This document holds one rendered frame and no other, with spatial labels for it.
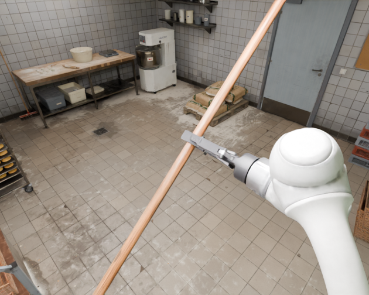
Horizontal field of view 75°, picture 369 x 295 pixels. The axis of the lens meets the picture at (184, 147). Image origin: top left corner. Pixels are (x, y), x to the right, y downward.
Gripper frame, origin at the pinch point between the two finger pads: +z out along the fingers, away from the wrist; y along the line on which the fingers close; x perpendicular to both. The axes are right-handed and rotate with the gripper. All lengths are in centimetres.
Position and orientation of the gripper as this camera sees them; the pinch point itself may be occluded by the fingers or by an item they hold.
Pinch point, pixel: (194, 140)
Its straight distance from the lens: 72.2
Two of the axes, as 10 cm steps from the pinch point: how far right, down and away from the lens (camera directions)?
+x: 5.2, -8.5, 0.5
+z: -7.2, -4.1, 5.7
